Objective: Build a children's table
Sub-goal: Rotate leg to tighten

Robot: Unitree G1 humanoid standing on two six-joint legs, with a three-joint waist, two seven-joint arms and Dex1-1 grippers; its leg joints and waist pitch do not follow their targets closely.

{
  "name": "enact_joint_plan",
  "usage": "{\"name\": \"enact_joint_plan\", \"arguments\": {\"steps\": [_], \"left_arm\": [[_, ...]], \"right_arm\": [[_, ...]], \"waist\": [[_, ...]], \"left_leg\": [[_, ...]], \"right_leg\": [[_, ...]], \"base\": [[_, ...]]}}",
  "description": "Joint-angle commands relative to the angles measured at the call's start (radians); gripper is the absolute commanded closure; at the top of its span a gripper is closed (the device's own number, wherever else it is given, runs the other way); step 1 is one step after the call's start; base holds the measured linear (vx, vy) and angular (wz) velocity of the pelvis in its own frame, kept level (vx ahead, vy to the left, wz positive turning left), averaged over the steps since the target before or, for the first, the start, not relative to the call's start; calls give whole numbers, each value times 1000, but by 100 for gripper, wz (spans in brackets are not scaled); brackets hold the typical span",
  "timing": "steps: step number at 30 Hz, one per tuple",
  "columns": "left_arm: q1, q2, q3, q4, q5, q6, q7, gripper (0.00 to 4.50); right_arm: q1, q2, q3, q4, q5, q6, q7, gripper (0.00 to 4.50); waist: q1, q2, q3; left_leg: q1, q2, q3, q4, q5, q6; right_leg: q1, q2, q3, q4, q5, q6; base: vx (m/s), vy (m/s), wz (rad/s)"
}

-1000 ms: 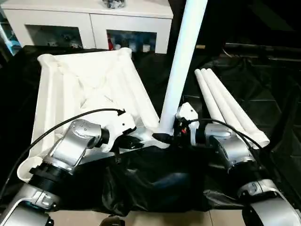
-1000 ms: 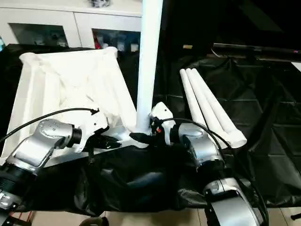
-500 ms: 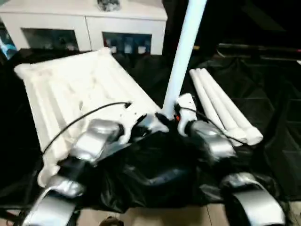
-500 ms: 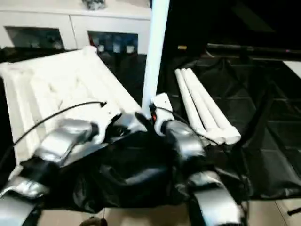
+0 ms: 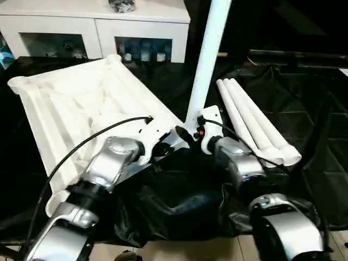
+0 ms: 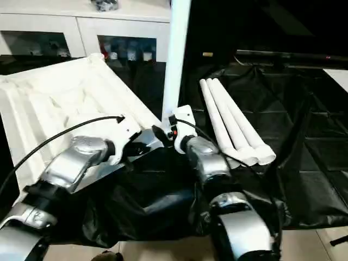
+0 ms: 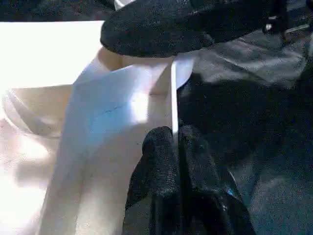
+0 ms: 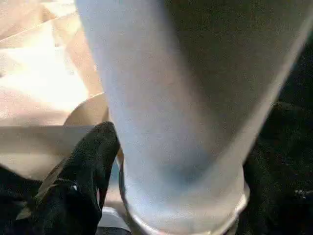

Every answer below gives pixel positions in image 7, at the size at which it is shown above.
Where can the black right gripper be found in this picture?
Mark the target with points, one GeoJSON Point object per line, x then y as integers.
{"type": "Point", "coordinates": [276, 14]}

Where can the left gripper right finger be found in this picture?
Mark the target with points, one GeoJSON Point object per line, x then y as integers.
{"type": "Point", "coordinates": [207, 195]}

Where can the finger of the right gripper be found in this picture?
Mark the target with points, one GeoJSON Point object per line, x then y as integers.
{"type": "Point", "coordinates": [159, 31]}

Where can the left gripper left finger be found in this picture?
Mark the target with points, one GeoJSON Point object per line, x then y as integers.
{"type": "Point", "coordinates": [156, 183]}

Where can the white plastic table top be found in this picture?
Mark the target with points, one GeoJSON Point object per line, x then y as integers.
{"type": "Point", "coordinates": [73, 147]}

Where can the black plastic mat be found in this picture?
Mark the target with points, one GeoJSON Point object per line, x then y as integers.
{"type": "Point", "coordinates": [256, 110]}

